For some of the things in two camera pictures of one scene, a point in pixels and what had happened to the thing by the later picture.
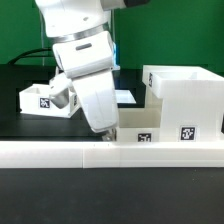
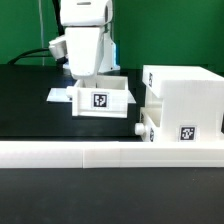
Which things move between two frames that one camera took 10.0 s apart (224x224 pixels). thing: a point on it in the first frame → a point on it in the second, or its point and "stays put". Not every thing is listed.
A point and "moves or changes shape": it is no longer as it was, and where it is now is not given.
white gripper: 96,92 → 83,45
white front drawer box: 139,125 moves or changes shape
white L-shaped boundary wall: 60,154 stays put
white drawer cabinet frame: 192,102 stays put
